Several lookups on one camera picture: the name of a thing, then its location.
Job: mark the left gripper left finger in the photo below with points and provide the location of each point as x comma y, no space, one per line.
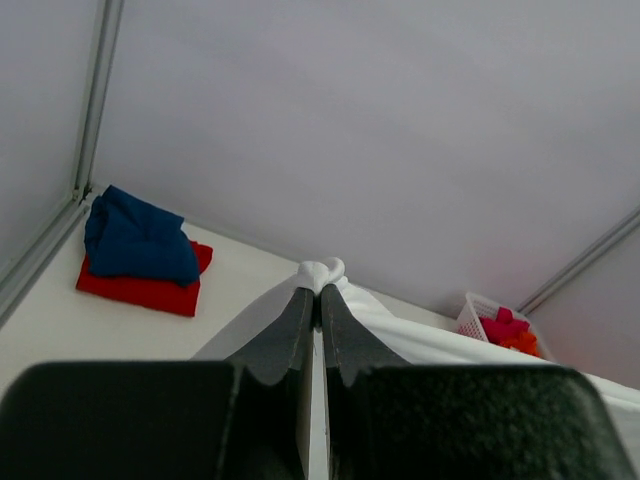
234,418

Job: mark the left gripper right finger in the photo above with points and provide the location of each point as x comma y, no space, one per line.
390,419

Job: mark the white t shirt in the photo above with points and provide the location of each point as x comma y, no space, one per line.
417,343

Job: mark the white plastic basket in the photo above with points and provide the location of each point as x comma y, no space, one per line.
468,323

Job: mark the folded red t shirt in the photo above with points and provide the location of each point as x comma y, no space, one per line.
145,295

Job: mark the pink t shirt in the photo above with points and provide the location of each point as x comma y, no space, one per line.
504,326

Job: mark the orange t shirt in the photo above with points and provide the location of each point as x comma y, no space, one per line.
525,342

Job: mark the folded blue t shirt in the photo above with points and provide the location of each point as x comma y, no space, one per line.
126,236

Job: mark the left aluminium frame post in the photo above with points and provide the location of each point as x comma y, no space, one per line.
56,59

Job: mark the aluminium frame post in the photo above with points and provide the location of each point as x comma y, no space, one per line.
594,252
56,59

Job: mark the right aluminium frame post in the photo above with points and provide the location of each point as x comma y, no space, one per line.
594,252

